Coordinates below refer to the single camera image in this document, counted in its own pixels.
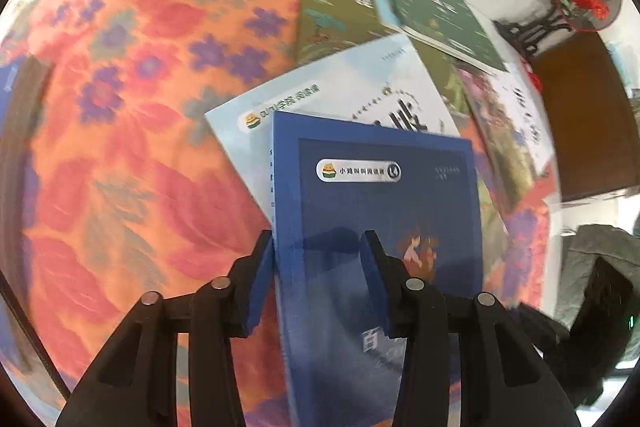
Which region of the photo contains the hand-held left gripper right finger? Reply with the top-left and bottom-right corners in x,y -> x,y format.
361,229 -> 581,427

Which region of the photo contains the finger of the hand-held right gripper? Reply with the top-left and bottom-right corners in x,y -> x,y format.
515,302 -> 572,359

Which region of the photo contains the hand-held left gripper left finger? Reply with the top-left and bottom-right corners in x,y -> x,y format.
55,229 -> 276,427

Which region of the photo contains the navy blue book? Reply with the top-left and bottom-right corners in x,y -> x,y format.
270,111 -> 485,427

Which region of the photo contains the white book blue worker picture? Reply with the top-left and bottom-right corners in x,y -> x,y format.
457,62 -> 557,198

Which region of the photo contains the brown wooden cabinet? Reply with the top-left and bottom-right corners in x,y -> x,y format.
530,29 -> 640,202

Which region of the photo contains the white book with black title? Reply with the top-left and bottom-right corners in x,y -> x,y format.
204,33 -> 462,218

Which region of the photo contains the orange floral quilted mat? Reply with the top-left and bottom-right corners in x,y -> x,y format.
0,0 -> 556,427

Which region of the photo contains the bright green leafy book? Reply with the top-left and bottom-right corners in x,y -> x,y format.
415,42 -> 513,218

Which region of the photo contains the dark green book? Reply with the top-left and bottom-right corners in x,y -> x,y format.
367,0 -> 510,75

